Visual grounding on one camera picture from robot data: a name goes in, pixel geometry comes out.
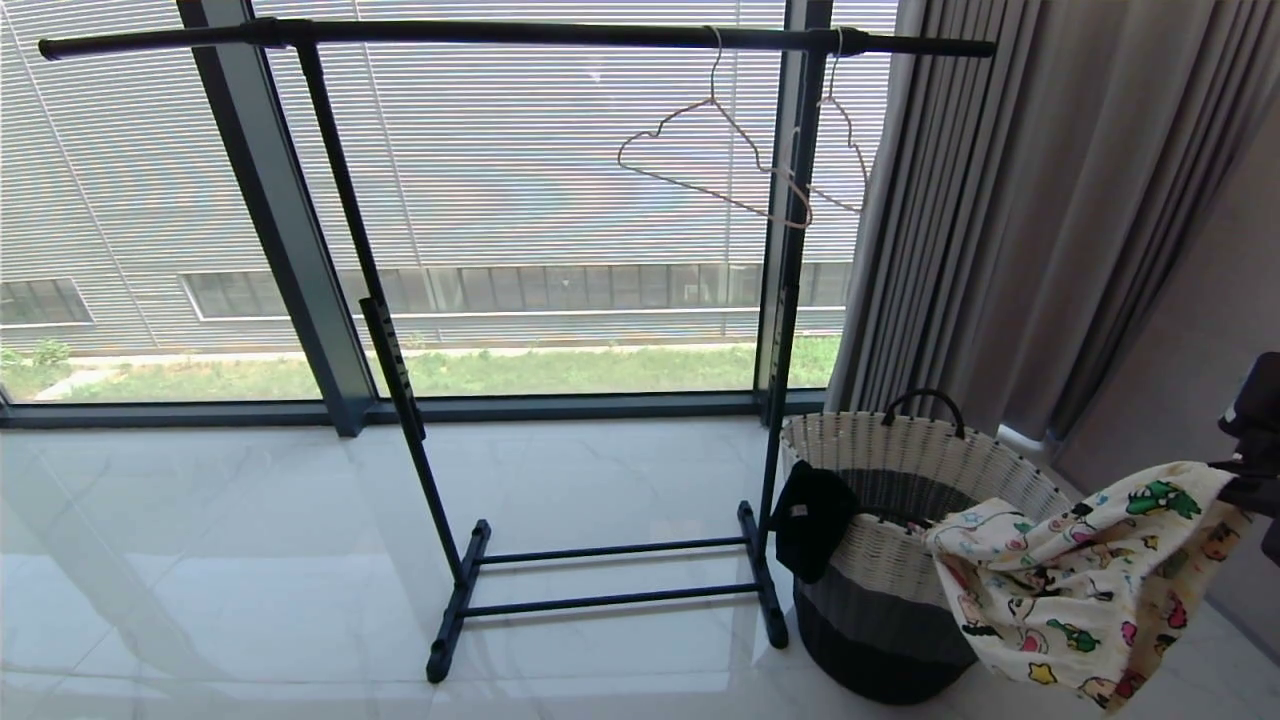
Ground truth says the cream printed garment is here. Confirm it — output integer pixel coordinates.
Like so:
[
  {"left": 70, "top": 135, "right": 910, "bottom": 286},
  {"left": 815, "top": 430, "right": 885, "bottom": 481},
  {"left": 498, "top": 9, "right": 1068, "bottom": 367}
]
[{"left": 922, "top": 461, "right": 1253, "bottom": 713}]

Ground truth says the black garment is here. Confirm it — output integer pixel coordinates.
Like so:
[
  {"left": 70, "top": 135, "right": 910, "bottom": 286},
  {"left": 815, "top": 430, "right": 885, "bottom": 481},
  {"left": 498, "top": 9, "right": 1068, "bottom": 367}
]
[{"left": 770, "top": 460, "right": 861, "bottom": 584}]

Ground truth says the beige curtain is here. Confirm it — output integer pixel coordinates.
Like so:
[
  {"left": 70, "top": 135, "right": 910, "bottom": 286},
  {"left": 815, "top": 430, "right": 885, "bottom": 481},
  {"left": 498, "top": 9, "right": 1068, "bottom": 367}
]
[{"left": 825, "top": 0, "right": 1280, "bottom": 446}]

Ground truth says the white laundry basket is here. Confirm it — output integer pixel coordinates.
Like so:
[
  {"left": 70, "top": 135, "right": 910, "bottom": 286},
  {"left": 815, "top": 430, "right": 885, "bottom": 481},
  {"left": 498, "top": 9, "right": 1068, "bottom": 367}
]
[{"left": 780, "top": 388, "right": 1076, "bottom": 706}]

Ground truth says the black clothes rack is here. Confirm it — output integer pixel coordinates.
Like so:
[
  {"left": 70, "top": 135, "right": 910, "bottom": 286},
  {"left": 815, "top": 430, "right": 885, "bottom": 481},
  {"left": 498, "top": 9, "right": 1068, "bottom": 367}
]
[{"left": 38, "top": 17, "right": 998, "bottom": 684}]

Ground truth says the pink clothes hanger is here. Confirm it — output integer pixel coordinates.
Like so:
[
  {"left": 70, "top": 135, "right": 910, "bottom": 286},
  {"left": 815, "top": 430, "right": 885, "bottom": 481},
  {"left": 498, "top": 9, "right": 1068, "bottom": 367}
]
[
  {"left": 617, "top": 27, "right": 813, "bottom": 231},
  {"left": 790, "top": 30, "right": 871, "bottom": 216}
]

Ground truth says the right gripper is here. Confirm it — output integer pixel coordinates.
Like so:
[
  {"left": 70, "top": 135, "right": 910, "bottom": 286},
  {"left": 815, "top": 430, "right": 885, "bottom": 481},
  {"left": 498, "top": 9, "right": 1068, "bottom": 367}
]
[{"left": 1208, "top": 458, "right": 1280, "bottom": 567}]

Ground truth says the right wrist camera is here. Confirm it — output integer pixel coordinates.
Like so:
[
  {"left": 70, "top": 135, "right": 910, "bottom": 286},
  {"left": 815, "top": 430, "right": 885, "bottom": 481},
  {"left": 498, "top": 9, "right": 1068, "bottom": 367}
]
[{"left": 1218, "top": 352, "right": 1280, "bottom": 463}]

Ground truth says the window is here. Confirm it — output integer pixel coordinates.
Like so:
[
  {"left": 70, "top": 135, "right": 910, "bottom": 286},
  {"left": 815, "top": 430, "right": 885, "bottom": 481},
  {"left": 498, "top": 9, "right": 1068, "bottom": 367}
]
[{"left": 0, "top": 0, "right": 901, "bottom": 438}]

